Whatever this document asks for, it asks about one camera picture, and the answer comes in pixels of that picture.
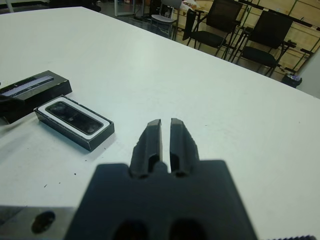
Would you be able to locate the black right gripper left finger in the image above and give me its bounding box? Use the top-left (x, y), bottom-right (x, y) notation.
top-left (128, 119), bottom-right (164, 180)

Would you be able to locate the black swivel office chair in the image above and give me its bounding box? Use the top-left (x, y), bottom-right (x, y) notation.
top-left (88, 0), bottom-right (102, 13)

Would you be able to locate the grey plastic chair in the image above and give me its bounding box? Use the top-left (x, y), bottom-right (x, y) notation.
top-left (150, 0), bottom-right (183, 41)

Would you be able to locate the black mesh visitor chair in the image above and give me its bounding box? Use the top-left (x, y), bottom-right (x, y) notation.
top-left (236, 9), bottom-right (298, 78)
top-left (183, 0), bottom-right (244, 60)

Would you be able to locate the small black waste bin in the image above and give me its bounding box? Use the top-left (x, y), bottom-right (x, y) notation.
top-left (281, 73), bottom-right (303, 89)

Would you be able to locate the black box lid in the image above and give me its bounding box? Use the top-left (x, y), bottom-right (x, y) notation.
top-left (0, 69), bottom-right (73, 125)

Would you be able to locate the black box base white insert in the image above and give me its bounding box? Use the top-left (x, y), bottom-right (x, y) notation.
top-left (33, 97), bottom-right (115, 152)

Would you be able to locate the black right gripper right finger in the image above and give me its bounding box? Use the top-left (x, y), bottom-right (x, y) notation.
top-left (169, 117), bottom-right (201, 178)

